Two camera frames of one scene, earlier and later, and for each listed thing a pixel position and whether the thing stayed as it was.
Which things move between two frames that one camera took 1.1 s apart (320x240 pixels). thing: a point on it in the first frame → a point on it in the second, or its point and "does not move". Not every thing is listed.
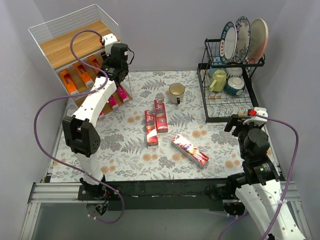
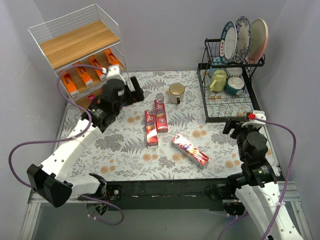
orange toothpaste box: [67, 80] does not move
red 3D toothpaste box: [162, 125] does not move
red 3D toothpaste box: [189, 150] does not move
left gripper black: [122, 75] → [130, 92]
